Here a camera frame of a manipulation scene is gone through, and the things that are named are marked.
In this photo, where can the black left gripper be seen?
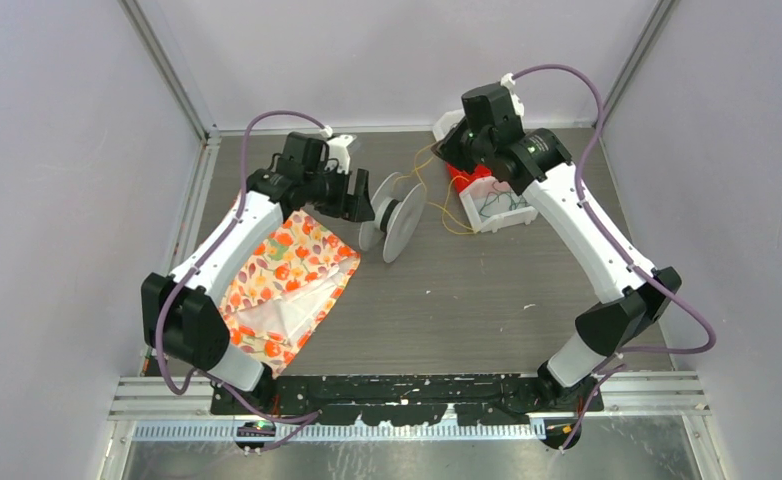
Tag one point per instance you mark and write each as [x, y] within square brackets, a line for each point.
[353, 207]

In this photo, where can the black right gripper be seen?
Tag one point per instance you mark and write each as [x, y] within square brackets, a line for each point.
[446, 150]

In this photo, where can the white perforated cable spool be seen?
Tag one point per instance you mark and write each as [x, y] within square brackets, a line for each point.
[397, 215]

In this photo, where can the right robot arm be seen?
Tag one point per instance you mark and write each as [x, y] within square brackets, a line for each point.
[539, 168]

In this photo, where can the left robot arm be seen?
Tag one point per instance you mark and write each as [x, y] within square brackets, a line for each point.
[180, 310]

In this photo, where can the red plastic bin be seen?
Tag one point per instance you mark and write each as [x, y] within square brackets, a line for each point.
[460, 180]

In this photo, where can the floral orange cloth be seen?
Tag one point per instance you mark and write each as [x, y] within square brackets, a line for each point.
[285, 289]

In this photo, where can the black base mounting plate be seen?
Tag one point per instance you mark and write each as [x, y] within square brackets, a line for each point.
[407, 400]

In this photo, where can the white plastic bin with blue wire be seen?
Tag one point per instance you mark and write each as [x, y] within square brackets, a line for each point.
[446, 123]

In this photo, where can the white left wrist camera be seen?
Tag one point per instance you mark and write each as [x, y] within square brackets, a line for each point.
[339, 150]

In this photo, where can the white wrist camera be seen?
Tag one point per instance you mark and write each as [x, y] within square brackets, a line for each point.
[509, 83]
[339, 150]

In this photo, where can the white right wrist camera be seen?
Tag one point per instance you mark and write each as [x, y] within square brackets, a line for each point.
[509, 83]

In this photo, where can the aluminium frame rail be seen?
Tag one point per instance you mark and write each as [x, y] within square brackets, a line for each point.
[152, 414]

